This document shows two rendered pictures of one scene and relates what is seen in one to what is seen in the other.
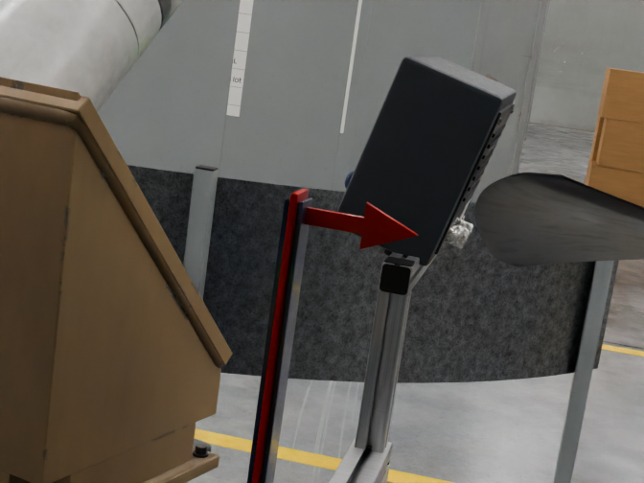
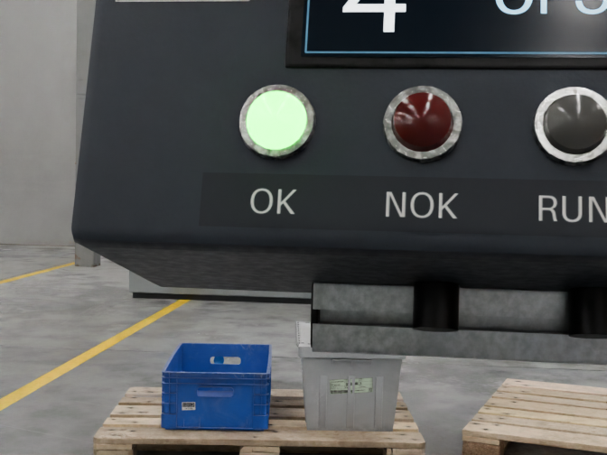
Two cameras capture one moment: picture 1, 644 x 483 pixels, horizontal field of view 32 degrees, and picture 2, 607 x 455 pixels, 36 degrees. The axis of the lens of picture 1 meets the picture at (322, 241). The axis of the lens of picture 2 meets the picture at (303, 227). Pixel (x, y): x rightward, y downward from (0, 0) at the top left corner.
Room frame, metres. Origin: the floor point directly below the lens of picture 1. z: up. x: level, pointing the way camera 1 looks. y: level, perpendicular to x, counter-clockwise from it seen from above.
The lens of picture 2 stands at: (1.33, 0.27, 1.10)
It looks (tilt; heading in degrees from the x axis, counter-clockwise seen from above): 3 degrees down; 266
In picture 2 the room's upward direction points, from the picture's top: 1 degrees clockwise
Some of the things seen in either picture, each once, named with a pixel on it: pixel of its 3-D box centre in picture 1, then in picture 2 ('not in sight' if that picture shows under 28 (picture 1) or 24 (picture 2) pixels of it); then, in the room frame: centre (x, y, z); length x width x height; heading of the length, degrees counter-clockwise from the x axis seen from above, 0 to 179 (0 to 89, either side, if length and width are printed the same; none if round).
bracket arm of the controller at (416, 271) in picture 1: (412, 258); (601, 322); (1.18, -0.10, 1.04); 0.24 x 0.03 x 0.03; 169
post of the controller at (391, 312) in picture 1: (384, 355); not in sight; (1.08, -0.08, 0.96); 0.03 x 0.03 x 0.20; 79
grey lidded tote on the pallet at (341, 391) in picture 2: not in sight; (346, 372); (0.90, -3.38, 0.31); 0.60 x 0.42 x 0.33; 87
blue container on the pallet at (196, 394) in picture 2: not in sight; (220, 384); (1.40, -3.40, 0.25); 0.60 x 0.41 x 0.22; 87
